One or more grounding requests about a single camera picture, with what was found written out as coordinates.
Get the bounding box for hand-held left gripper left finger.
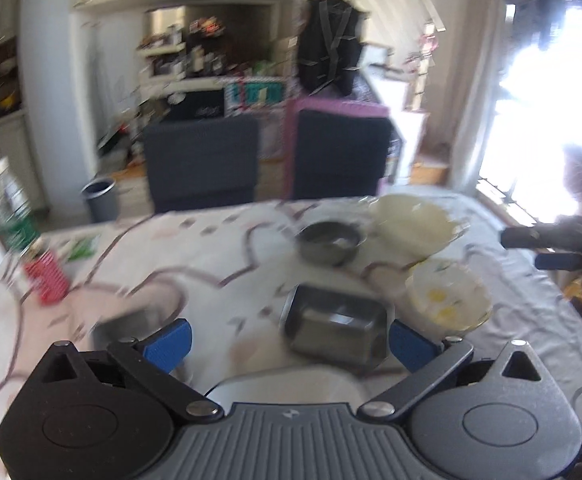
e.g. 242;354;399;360
31;319;224;421

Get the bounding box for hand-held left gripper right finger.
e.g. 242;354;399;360
358;320;547;420

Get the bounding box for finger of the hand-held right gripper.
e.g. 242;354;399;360
500;216;582;251
534;252;582;274

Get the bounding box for yellow floral bowl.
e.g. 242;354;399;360
405;259;493;336

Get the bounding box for square metal tray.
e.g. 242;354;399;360
278;284;394;371

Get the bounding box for cream bowl with handles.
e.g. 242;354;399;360
371;194;467;257

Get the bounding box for round metal bowl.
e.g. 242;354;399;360
296;221;367;267

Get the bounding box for window railing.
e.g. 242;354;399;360
476;175;544;223

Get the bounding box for bear printed tablecloth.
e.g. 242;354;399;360
0;192;582;480

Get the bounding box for white plate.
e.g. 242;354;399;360
203;365;364;408

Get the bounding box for green snack packet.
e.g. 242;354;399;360
66;235;100;262

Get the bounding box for red drink can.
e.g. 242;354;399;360
23;247;70;306

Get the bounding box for grey trash bin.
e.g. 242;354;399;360
81;177;118;223

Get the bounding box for beige curtain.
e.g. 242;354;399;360
451;0;509;191

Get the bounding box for white cabinet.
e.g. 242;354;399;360
388;110;431;181

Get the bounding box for dark grey chair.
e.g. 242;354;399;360
143;117;261;213
291;110;397;200

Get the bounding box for clear water bottle green label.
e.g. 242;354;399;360
0;157;42;252

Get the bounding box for black letter board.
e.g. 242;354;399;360
163;91;224;122

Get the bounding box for pink cabinet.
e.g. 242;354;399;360
283;97;392;196

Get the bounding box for beige kitchen cabinet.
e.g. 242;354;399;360
0;115;46;216

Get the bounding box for teal letter sign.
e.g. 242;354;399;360
223;77;287;111

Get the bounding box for black hanging vest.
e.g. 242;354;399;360
298;0;364;96

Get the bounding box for cluttered storage shelf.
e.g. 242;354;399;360
136;5;297;111

